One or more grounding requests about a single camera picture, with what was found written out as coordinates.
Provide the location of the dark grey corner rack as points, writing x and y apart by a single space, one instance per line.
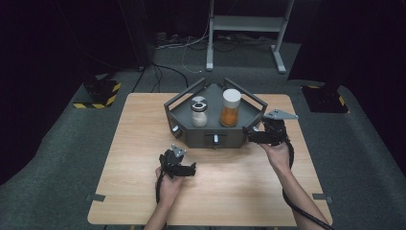
214 134

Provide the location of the orange spice jar white lid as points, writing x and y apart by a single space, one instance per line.
230 110

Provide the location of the person's left hand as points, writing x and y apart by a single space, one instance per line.
170 188

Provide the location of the person's right hand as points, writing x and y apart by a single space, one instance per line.
278 156

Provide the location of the grey tape strip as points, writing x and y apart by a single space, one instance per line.
95 197
322 197

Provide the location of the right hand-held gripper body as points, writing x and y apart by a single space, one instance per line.
276 127

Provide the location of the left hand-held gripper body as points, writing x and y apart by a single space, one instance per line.
170 161

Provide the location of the grey metal stand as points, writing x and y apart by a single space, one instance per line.
247 23

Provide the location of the black yellow striped floor base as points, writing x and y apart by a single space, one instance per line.
100 92
325 99

